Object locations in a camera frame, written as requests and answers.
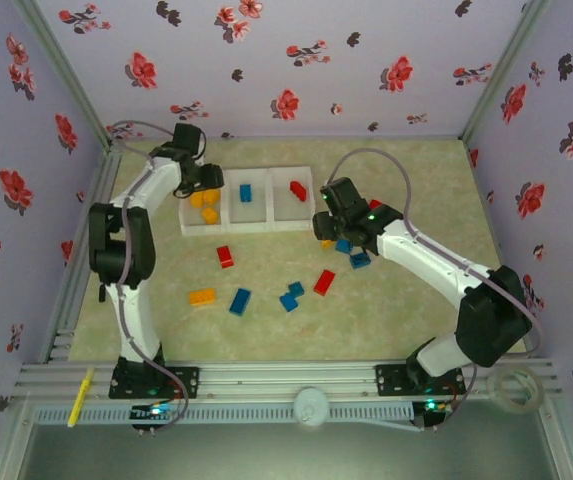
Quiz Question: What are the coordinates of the long yellow lego brick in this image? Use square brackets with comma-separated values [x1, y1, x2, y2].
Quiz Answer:
[188, 288, 217, 307]

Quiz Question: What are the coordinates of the long blue lego brick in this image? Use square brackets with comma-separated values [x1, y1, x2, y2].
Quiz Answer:
[228, 287, 253, 317]

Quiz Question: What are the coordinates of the white round knob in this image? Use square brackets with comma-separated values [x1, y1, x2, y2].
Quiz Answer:
[293, 387, 328, 430]

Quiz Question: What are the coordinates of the small circuit board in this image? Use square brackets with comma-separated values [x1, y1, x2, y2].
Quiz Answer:
[130, 402, 177, 431]
[413, 399, 455, 429]

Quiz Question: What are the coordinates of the clear tape roll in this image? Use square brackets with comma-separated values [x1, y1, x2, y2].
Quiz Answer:
[487, 367, 546, 416]

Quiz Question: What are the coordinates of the yellow pen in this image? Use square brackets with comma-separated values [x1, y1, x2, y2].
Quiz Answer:
[67, 367, 95, 429]

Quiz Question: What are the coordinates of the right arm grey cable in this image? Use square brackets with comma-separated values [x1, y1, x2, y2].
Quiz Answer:
[326, 148, 542, 432]

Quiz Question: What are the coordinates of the aluminium side rail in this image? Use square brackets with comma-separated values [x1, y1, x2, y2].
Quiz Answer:
[40, 138, 126, 364]

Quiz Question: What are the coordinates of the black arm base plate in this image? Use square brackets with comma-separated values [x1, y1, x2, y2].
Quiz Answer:
[109, 366, 201, 400]
[374, 363, 467, 397]

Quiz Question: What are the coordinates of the aluminium frame post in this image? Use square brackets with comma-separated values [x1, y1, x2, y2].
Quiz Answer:
[13, 0, 117, 146]
[458, 0, 552, 144]

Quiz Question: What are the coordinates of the aluminium mounting rail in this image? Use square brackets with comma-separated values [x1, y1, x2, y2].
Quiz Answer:
[13, 357, 560, 401]

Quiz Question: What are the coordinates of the white slotted cable duct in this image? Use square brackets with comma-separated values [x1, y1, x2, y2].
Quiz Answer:
[32, 403, 415, 426]

